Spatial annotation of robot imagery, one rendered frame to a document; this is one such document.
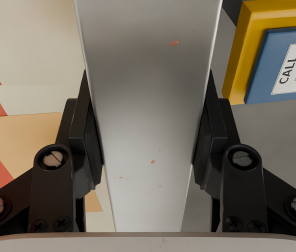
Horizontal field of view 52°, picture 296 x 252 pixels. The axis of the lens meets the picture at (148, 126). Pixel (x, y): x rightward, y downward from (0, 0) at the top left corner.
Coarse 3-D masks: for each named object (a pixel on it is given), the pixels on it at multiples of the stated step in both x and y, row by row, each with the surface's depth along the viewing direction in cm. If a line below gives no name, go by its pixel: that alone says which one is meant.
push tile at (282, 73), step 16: (272, 32) 31; (288, 32) 31; (272, 48) 32; (288, 48) 32; (256, 64) 34; (272, 64) 34; (288, 64) 34; (256, 80) 35; (272, 80) 35; (288, 80) 36; (256, 96) 37; (272, 96) 37; (288, 96) 38
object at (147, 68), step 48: (96, 0) 8; (144, 0) 8; (192, 0) 8; (96, 48) 8; (144, 48) 8; (192, 48) 8; (96, 96) 10; (144, 96) 10; (192, 96) 10; (144, 144) 12; (192, 144) 12; (144, 192) 14
